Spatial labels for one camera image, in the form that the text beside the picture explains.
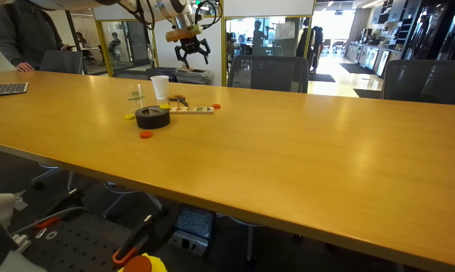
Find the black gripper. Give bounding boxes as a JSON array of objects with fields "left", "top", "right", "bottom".
[{"left": 172, "top": 36, "right": 211, "bottom": 69}]

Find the white paper cup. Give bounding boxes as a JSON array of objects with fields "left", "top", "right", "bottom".
[{"left": 149, "top": 74, "right": 170, "bottom": 102}]

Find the wooden number peg board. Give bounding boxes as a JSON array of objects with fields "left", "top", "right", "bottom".
[{"left": 167, "top": 104, "right": 216, "bottom": 114}]

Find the grey office chair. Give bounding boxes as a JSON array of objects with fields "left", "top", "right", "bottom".
[
  {"left": 380, "top": 57, "right": 455, "bottom": 105},
  {"left": 37, "top": 49, "right": 84, "bottom": 75},
  {"left": 226, "top": 52, "right": 309, "bottom": 95}
]

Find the grey chair base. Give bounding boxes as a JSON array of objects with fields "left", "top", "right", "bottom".
[
  {"left": 31, "top": 164, "right": 77, "bottom": 191},
  {"left": 102, "top": 182, "right": 163, "bottom": 219}
]

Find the person in dark jacket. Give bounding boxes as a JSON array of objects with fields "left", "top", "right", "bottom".
[{"left": 0, "top": 0, "right": 64, "bottom": 72}]

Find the grey box under table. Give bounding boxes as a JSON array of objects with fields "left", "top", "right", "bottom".
[{"left": 166, "top": 207, "right": 216, "bottom": 255}]

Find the grey computer keyboard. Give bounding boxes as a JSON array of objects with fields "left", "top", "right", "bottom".
[{"left": 0, "top": 81, "right": 30, "bottom": 98}]

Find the black orange clamp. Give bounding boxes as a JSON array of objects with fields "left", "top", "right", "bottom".
[{"left": 110, "top": 213, "right": 155, "bottom": 265}]

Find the yellow red emergency stop button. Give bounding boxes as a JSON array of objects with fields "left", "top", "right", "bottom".
[{"left": 116, "top": 250, "right": 169, "bottom": 272}]

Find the black perforated mounting board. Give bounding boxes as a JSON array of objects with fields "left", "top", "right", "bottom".
[{"left": 21, "top": 213, "right": 137, "bottom": 272}]

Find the black glass door refrigerator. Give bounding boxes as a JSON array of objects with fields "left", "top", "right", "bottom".
[{"left": 405, "top": 0, "right": 455, "bottom": 61}]

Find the yellow framed partition wall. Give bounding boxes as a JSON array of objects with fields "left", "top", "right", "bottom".
[{"left": 92, "top": 0, "right": 226, "bottom": 87}]

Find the red handled tool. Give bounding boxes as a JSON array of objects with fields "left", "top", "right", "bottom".
[{"left": 34, "top": 216, "right": 61, "bottom": 232}]

